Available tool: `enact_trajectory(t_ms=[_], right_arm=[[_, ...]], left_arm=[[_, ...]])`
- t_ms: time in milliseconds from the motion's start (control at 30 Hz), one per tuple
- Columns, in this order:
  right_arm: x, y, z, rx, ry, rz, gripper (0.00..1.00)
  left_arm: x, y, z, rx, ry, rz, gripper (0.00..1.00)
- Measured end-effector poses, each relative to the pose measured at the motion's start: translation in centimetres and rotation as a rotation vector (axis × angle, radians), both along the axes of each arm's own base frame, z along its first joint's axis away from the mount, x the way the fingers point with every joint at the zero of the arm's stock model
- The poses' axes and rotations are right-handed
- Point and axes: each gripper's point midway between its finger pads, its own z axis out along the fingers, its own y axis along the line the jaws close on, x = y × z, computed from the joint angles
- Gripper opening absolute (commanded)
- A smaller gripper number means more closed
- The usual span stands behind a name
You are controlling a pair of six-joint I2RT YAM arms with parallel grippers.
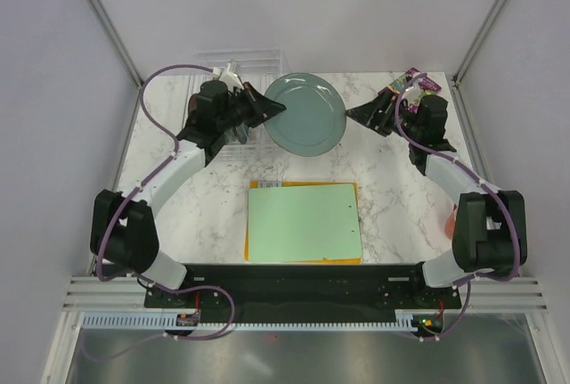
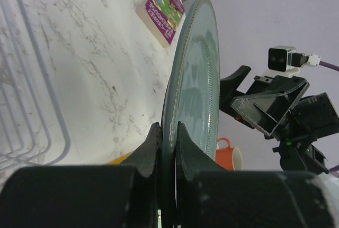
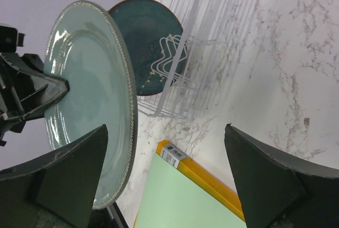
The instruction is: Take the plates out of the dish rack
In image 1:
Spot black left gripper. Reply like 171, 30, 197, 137
217, 81, 285, 133

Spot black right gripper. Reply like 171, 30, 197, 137
345, 88, 422, 142

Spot dark teal flowered plate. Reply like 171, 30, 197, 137
232, 124, 249, 144

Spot grey-green plate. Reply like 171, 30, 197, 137
264, 73, 346, 157

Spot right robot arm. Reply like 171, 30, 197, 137
346, 89, 527, 307

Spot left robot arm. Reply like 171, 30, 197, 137
90, 80, 286, 306

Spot purple book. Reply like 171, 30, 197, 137
379, 68, 442, 113

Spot small dark red plate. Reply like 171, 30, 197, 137
187, 94, 199, 114

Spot orange folder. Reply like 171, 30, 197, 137
243, 179, 362, 265

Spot light green cutting board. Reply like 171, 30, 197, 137
247, 183, 362, 264

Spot orange plastic cup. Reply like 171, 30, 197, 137
444, 206, 457, 240

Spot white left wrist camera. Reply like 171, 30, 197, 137
212, 60, 244, 93

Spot white wire dish rack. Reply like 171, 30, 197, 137
194, 47, 289, 161

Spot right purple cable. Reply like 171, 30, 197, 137
394, 70, 522, 343

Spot purple cable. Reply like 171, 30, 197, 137
82, 64, 237, 362
394, 70, 522, 343

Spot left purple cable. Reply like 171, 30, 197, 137
82, 64, 237, 362

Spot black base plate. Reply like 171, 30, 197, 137
143, 264, 462, 325

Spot left aluminium frame post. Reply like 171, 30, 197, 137
86, 0, 143, 89

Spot aluminium frame post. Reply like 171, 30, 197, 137
451, 0, 509, 88
86, 0, 143, 89

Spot aluminium front rail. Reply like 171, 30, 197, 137
63, 277, 547, 313

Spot right aluminium frame post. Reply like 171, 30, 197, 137
451, 0, 509, 88

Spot white cable duct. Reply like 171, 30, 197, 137
82, 307, 446, 331

